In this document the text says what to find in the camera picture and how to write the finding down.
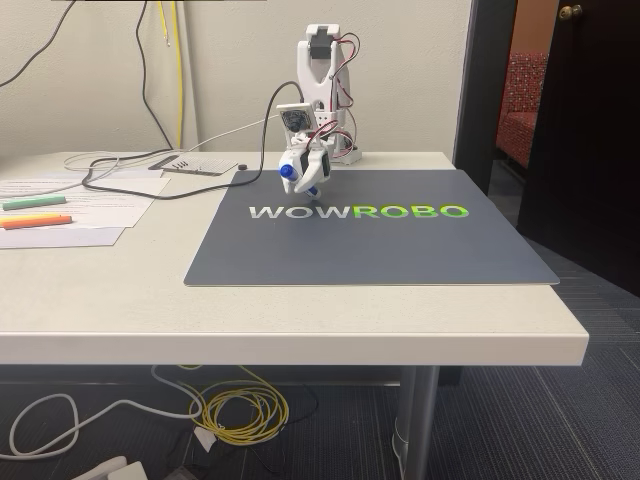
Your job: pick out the blue whiteboard marker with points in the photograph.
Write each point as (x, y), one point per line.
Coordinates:
(287, 171)

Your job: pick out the green marker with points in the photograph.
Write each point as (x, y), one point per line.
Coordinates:
(35, 202)

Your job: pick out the orange marker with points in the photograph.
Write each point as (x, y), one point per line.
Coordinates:
(35, 220)

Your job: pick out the grey WOWROBO mat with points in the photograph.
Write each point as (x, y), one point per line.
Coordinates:
(375, 250)

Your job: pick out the white printed paper sheet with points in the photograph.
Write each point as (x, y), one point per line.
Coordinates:
(130, 185)
(110, 212)
(60, 237)

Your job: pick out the red patterned chair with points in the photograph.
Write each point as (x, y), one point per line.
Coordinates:
(520, 120)

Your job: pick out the dark wooden door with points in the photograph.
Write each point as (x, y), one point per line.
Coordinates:
(590, 150)

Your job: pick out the grey metal table leg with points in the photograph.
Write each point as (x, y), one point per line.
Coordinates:
(417, 425)

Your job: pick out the brass door knob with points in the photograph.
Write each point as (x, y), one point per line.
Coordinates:
(570, 12)

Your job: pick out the white power adapter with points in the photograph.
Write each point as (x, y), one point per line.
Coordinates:
(120, 470)

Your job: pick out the white gripper camera module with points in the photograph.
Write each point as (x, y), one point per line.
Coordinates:
(295, 118)

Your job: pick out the black door frame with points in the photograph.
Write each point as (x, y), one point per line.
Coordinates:
(482, 100)

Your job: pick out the dark table frame rail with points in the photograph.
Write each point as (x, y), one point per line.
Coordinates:
(200, 376)

